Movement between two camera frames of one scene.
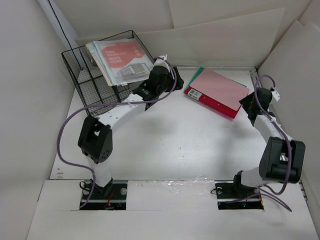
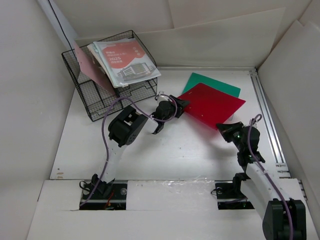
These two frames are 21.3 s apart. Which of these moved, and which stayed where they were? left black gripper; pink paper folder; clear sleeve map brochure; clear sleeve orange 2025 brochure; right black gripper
Moved: right black gripper; left black gripper; pink paper folder
Stayed: clear sleeve map brochure; clear sleeve orange 2025 brochure
